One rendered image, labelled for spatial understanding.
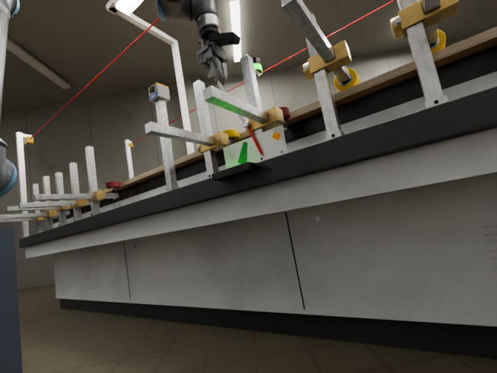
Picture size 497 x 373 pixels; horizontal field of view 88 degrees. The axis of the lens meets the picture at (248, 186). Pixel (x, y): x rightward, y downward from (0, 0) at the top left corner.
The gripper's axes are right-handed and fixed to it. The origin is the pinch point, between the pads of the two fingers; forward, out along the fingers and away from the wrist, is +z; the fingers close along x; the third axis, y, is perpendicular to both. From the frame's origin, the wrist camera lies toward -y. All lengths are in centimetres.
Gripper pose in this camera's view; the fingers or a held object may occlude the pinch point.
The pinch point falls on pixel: (223, 80)
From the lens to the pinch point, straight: 99.6
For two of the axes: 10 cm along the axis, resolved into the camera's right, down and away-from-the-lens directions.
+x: -5.7, -0.1, -8.2
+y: -8.0, 2.3, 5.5
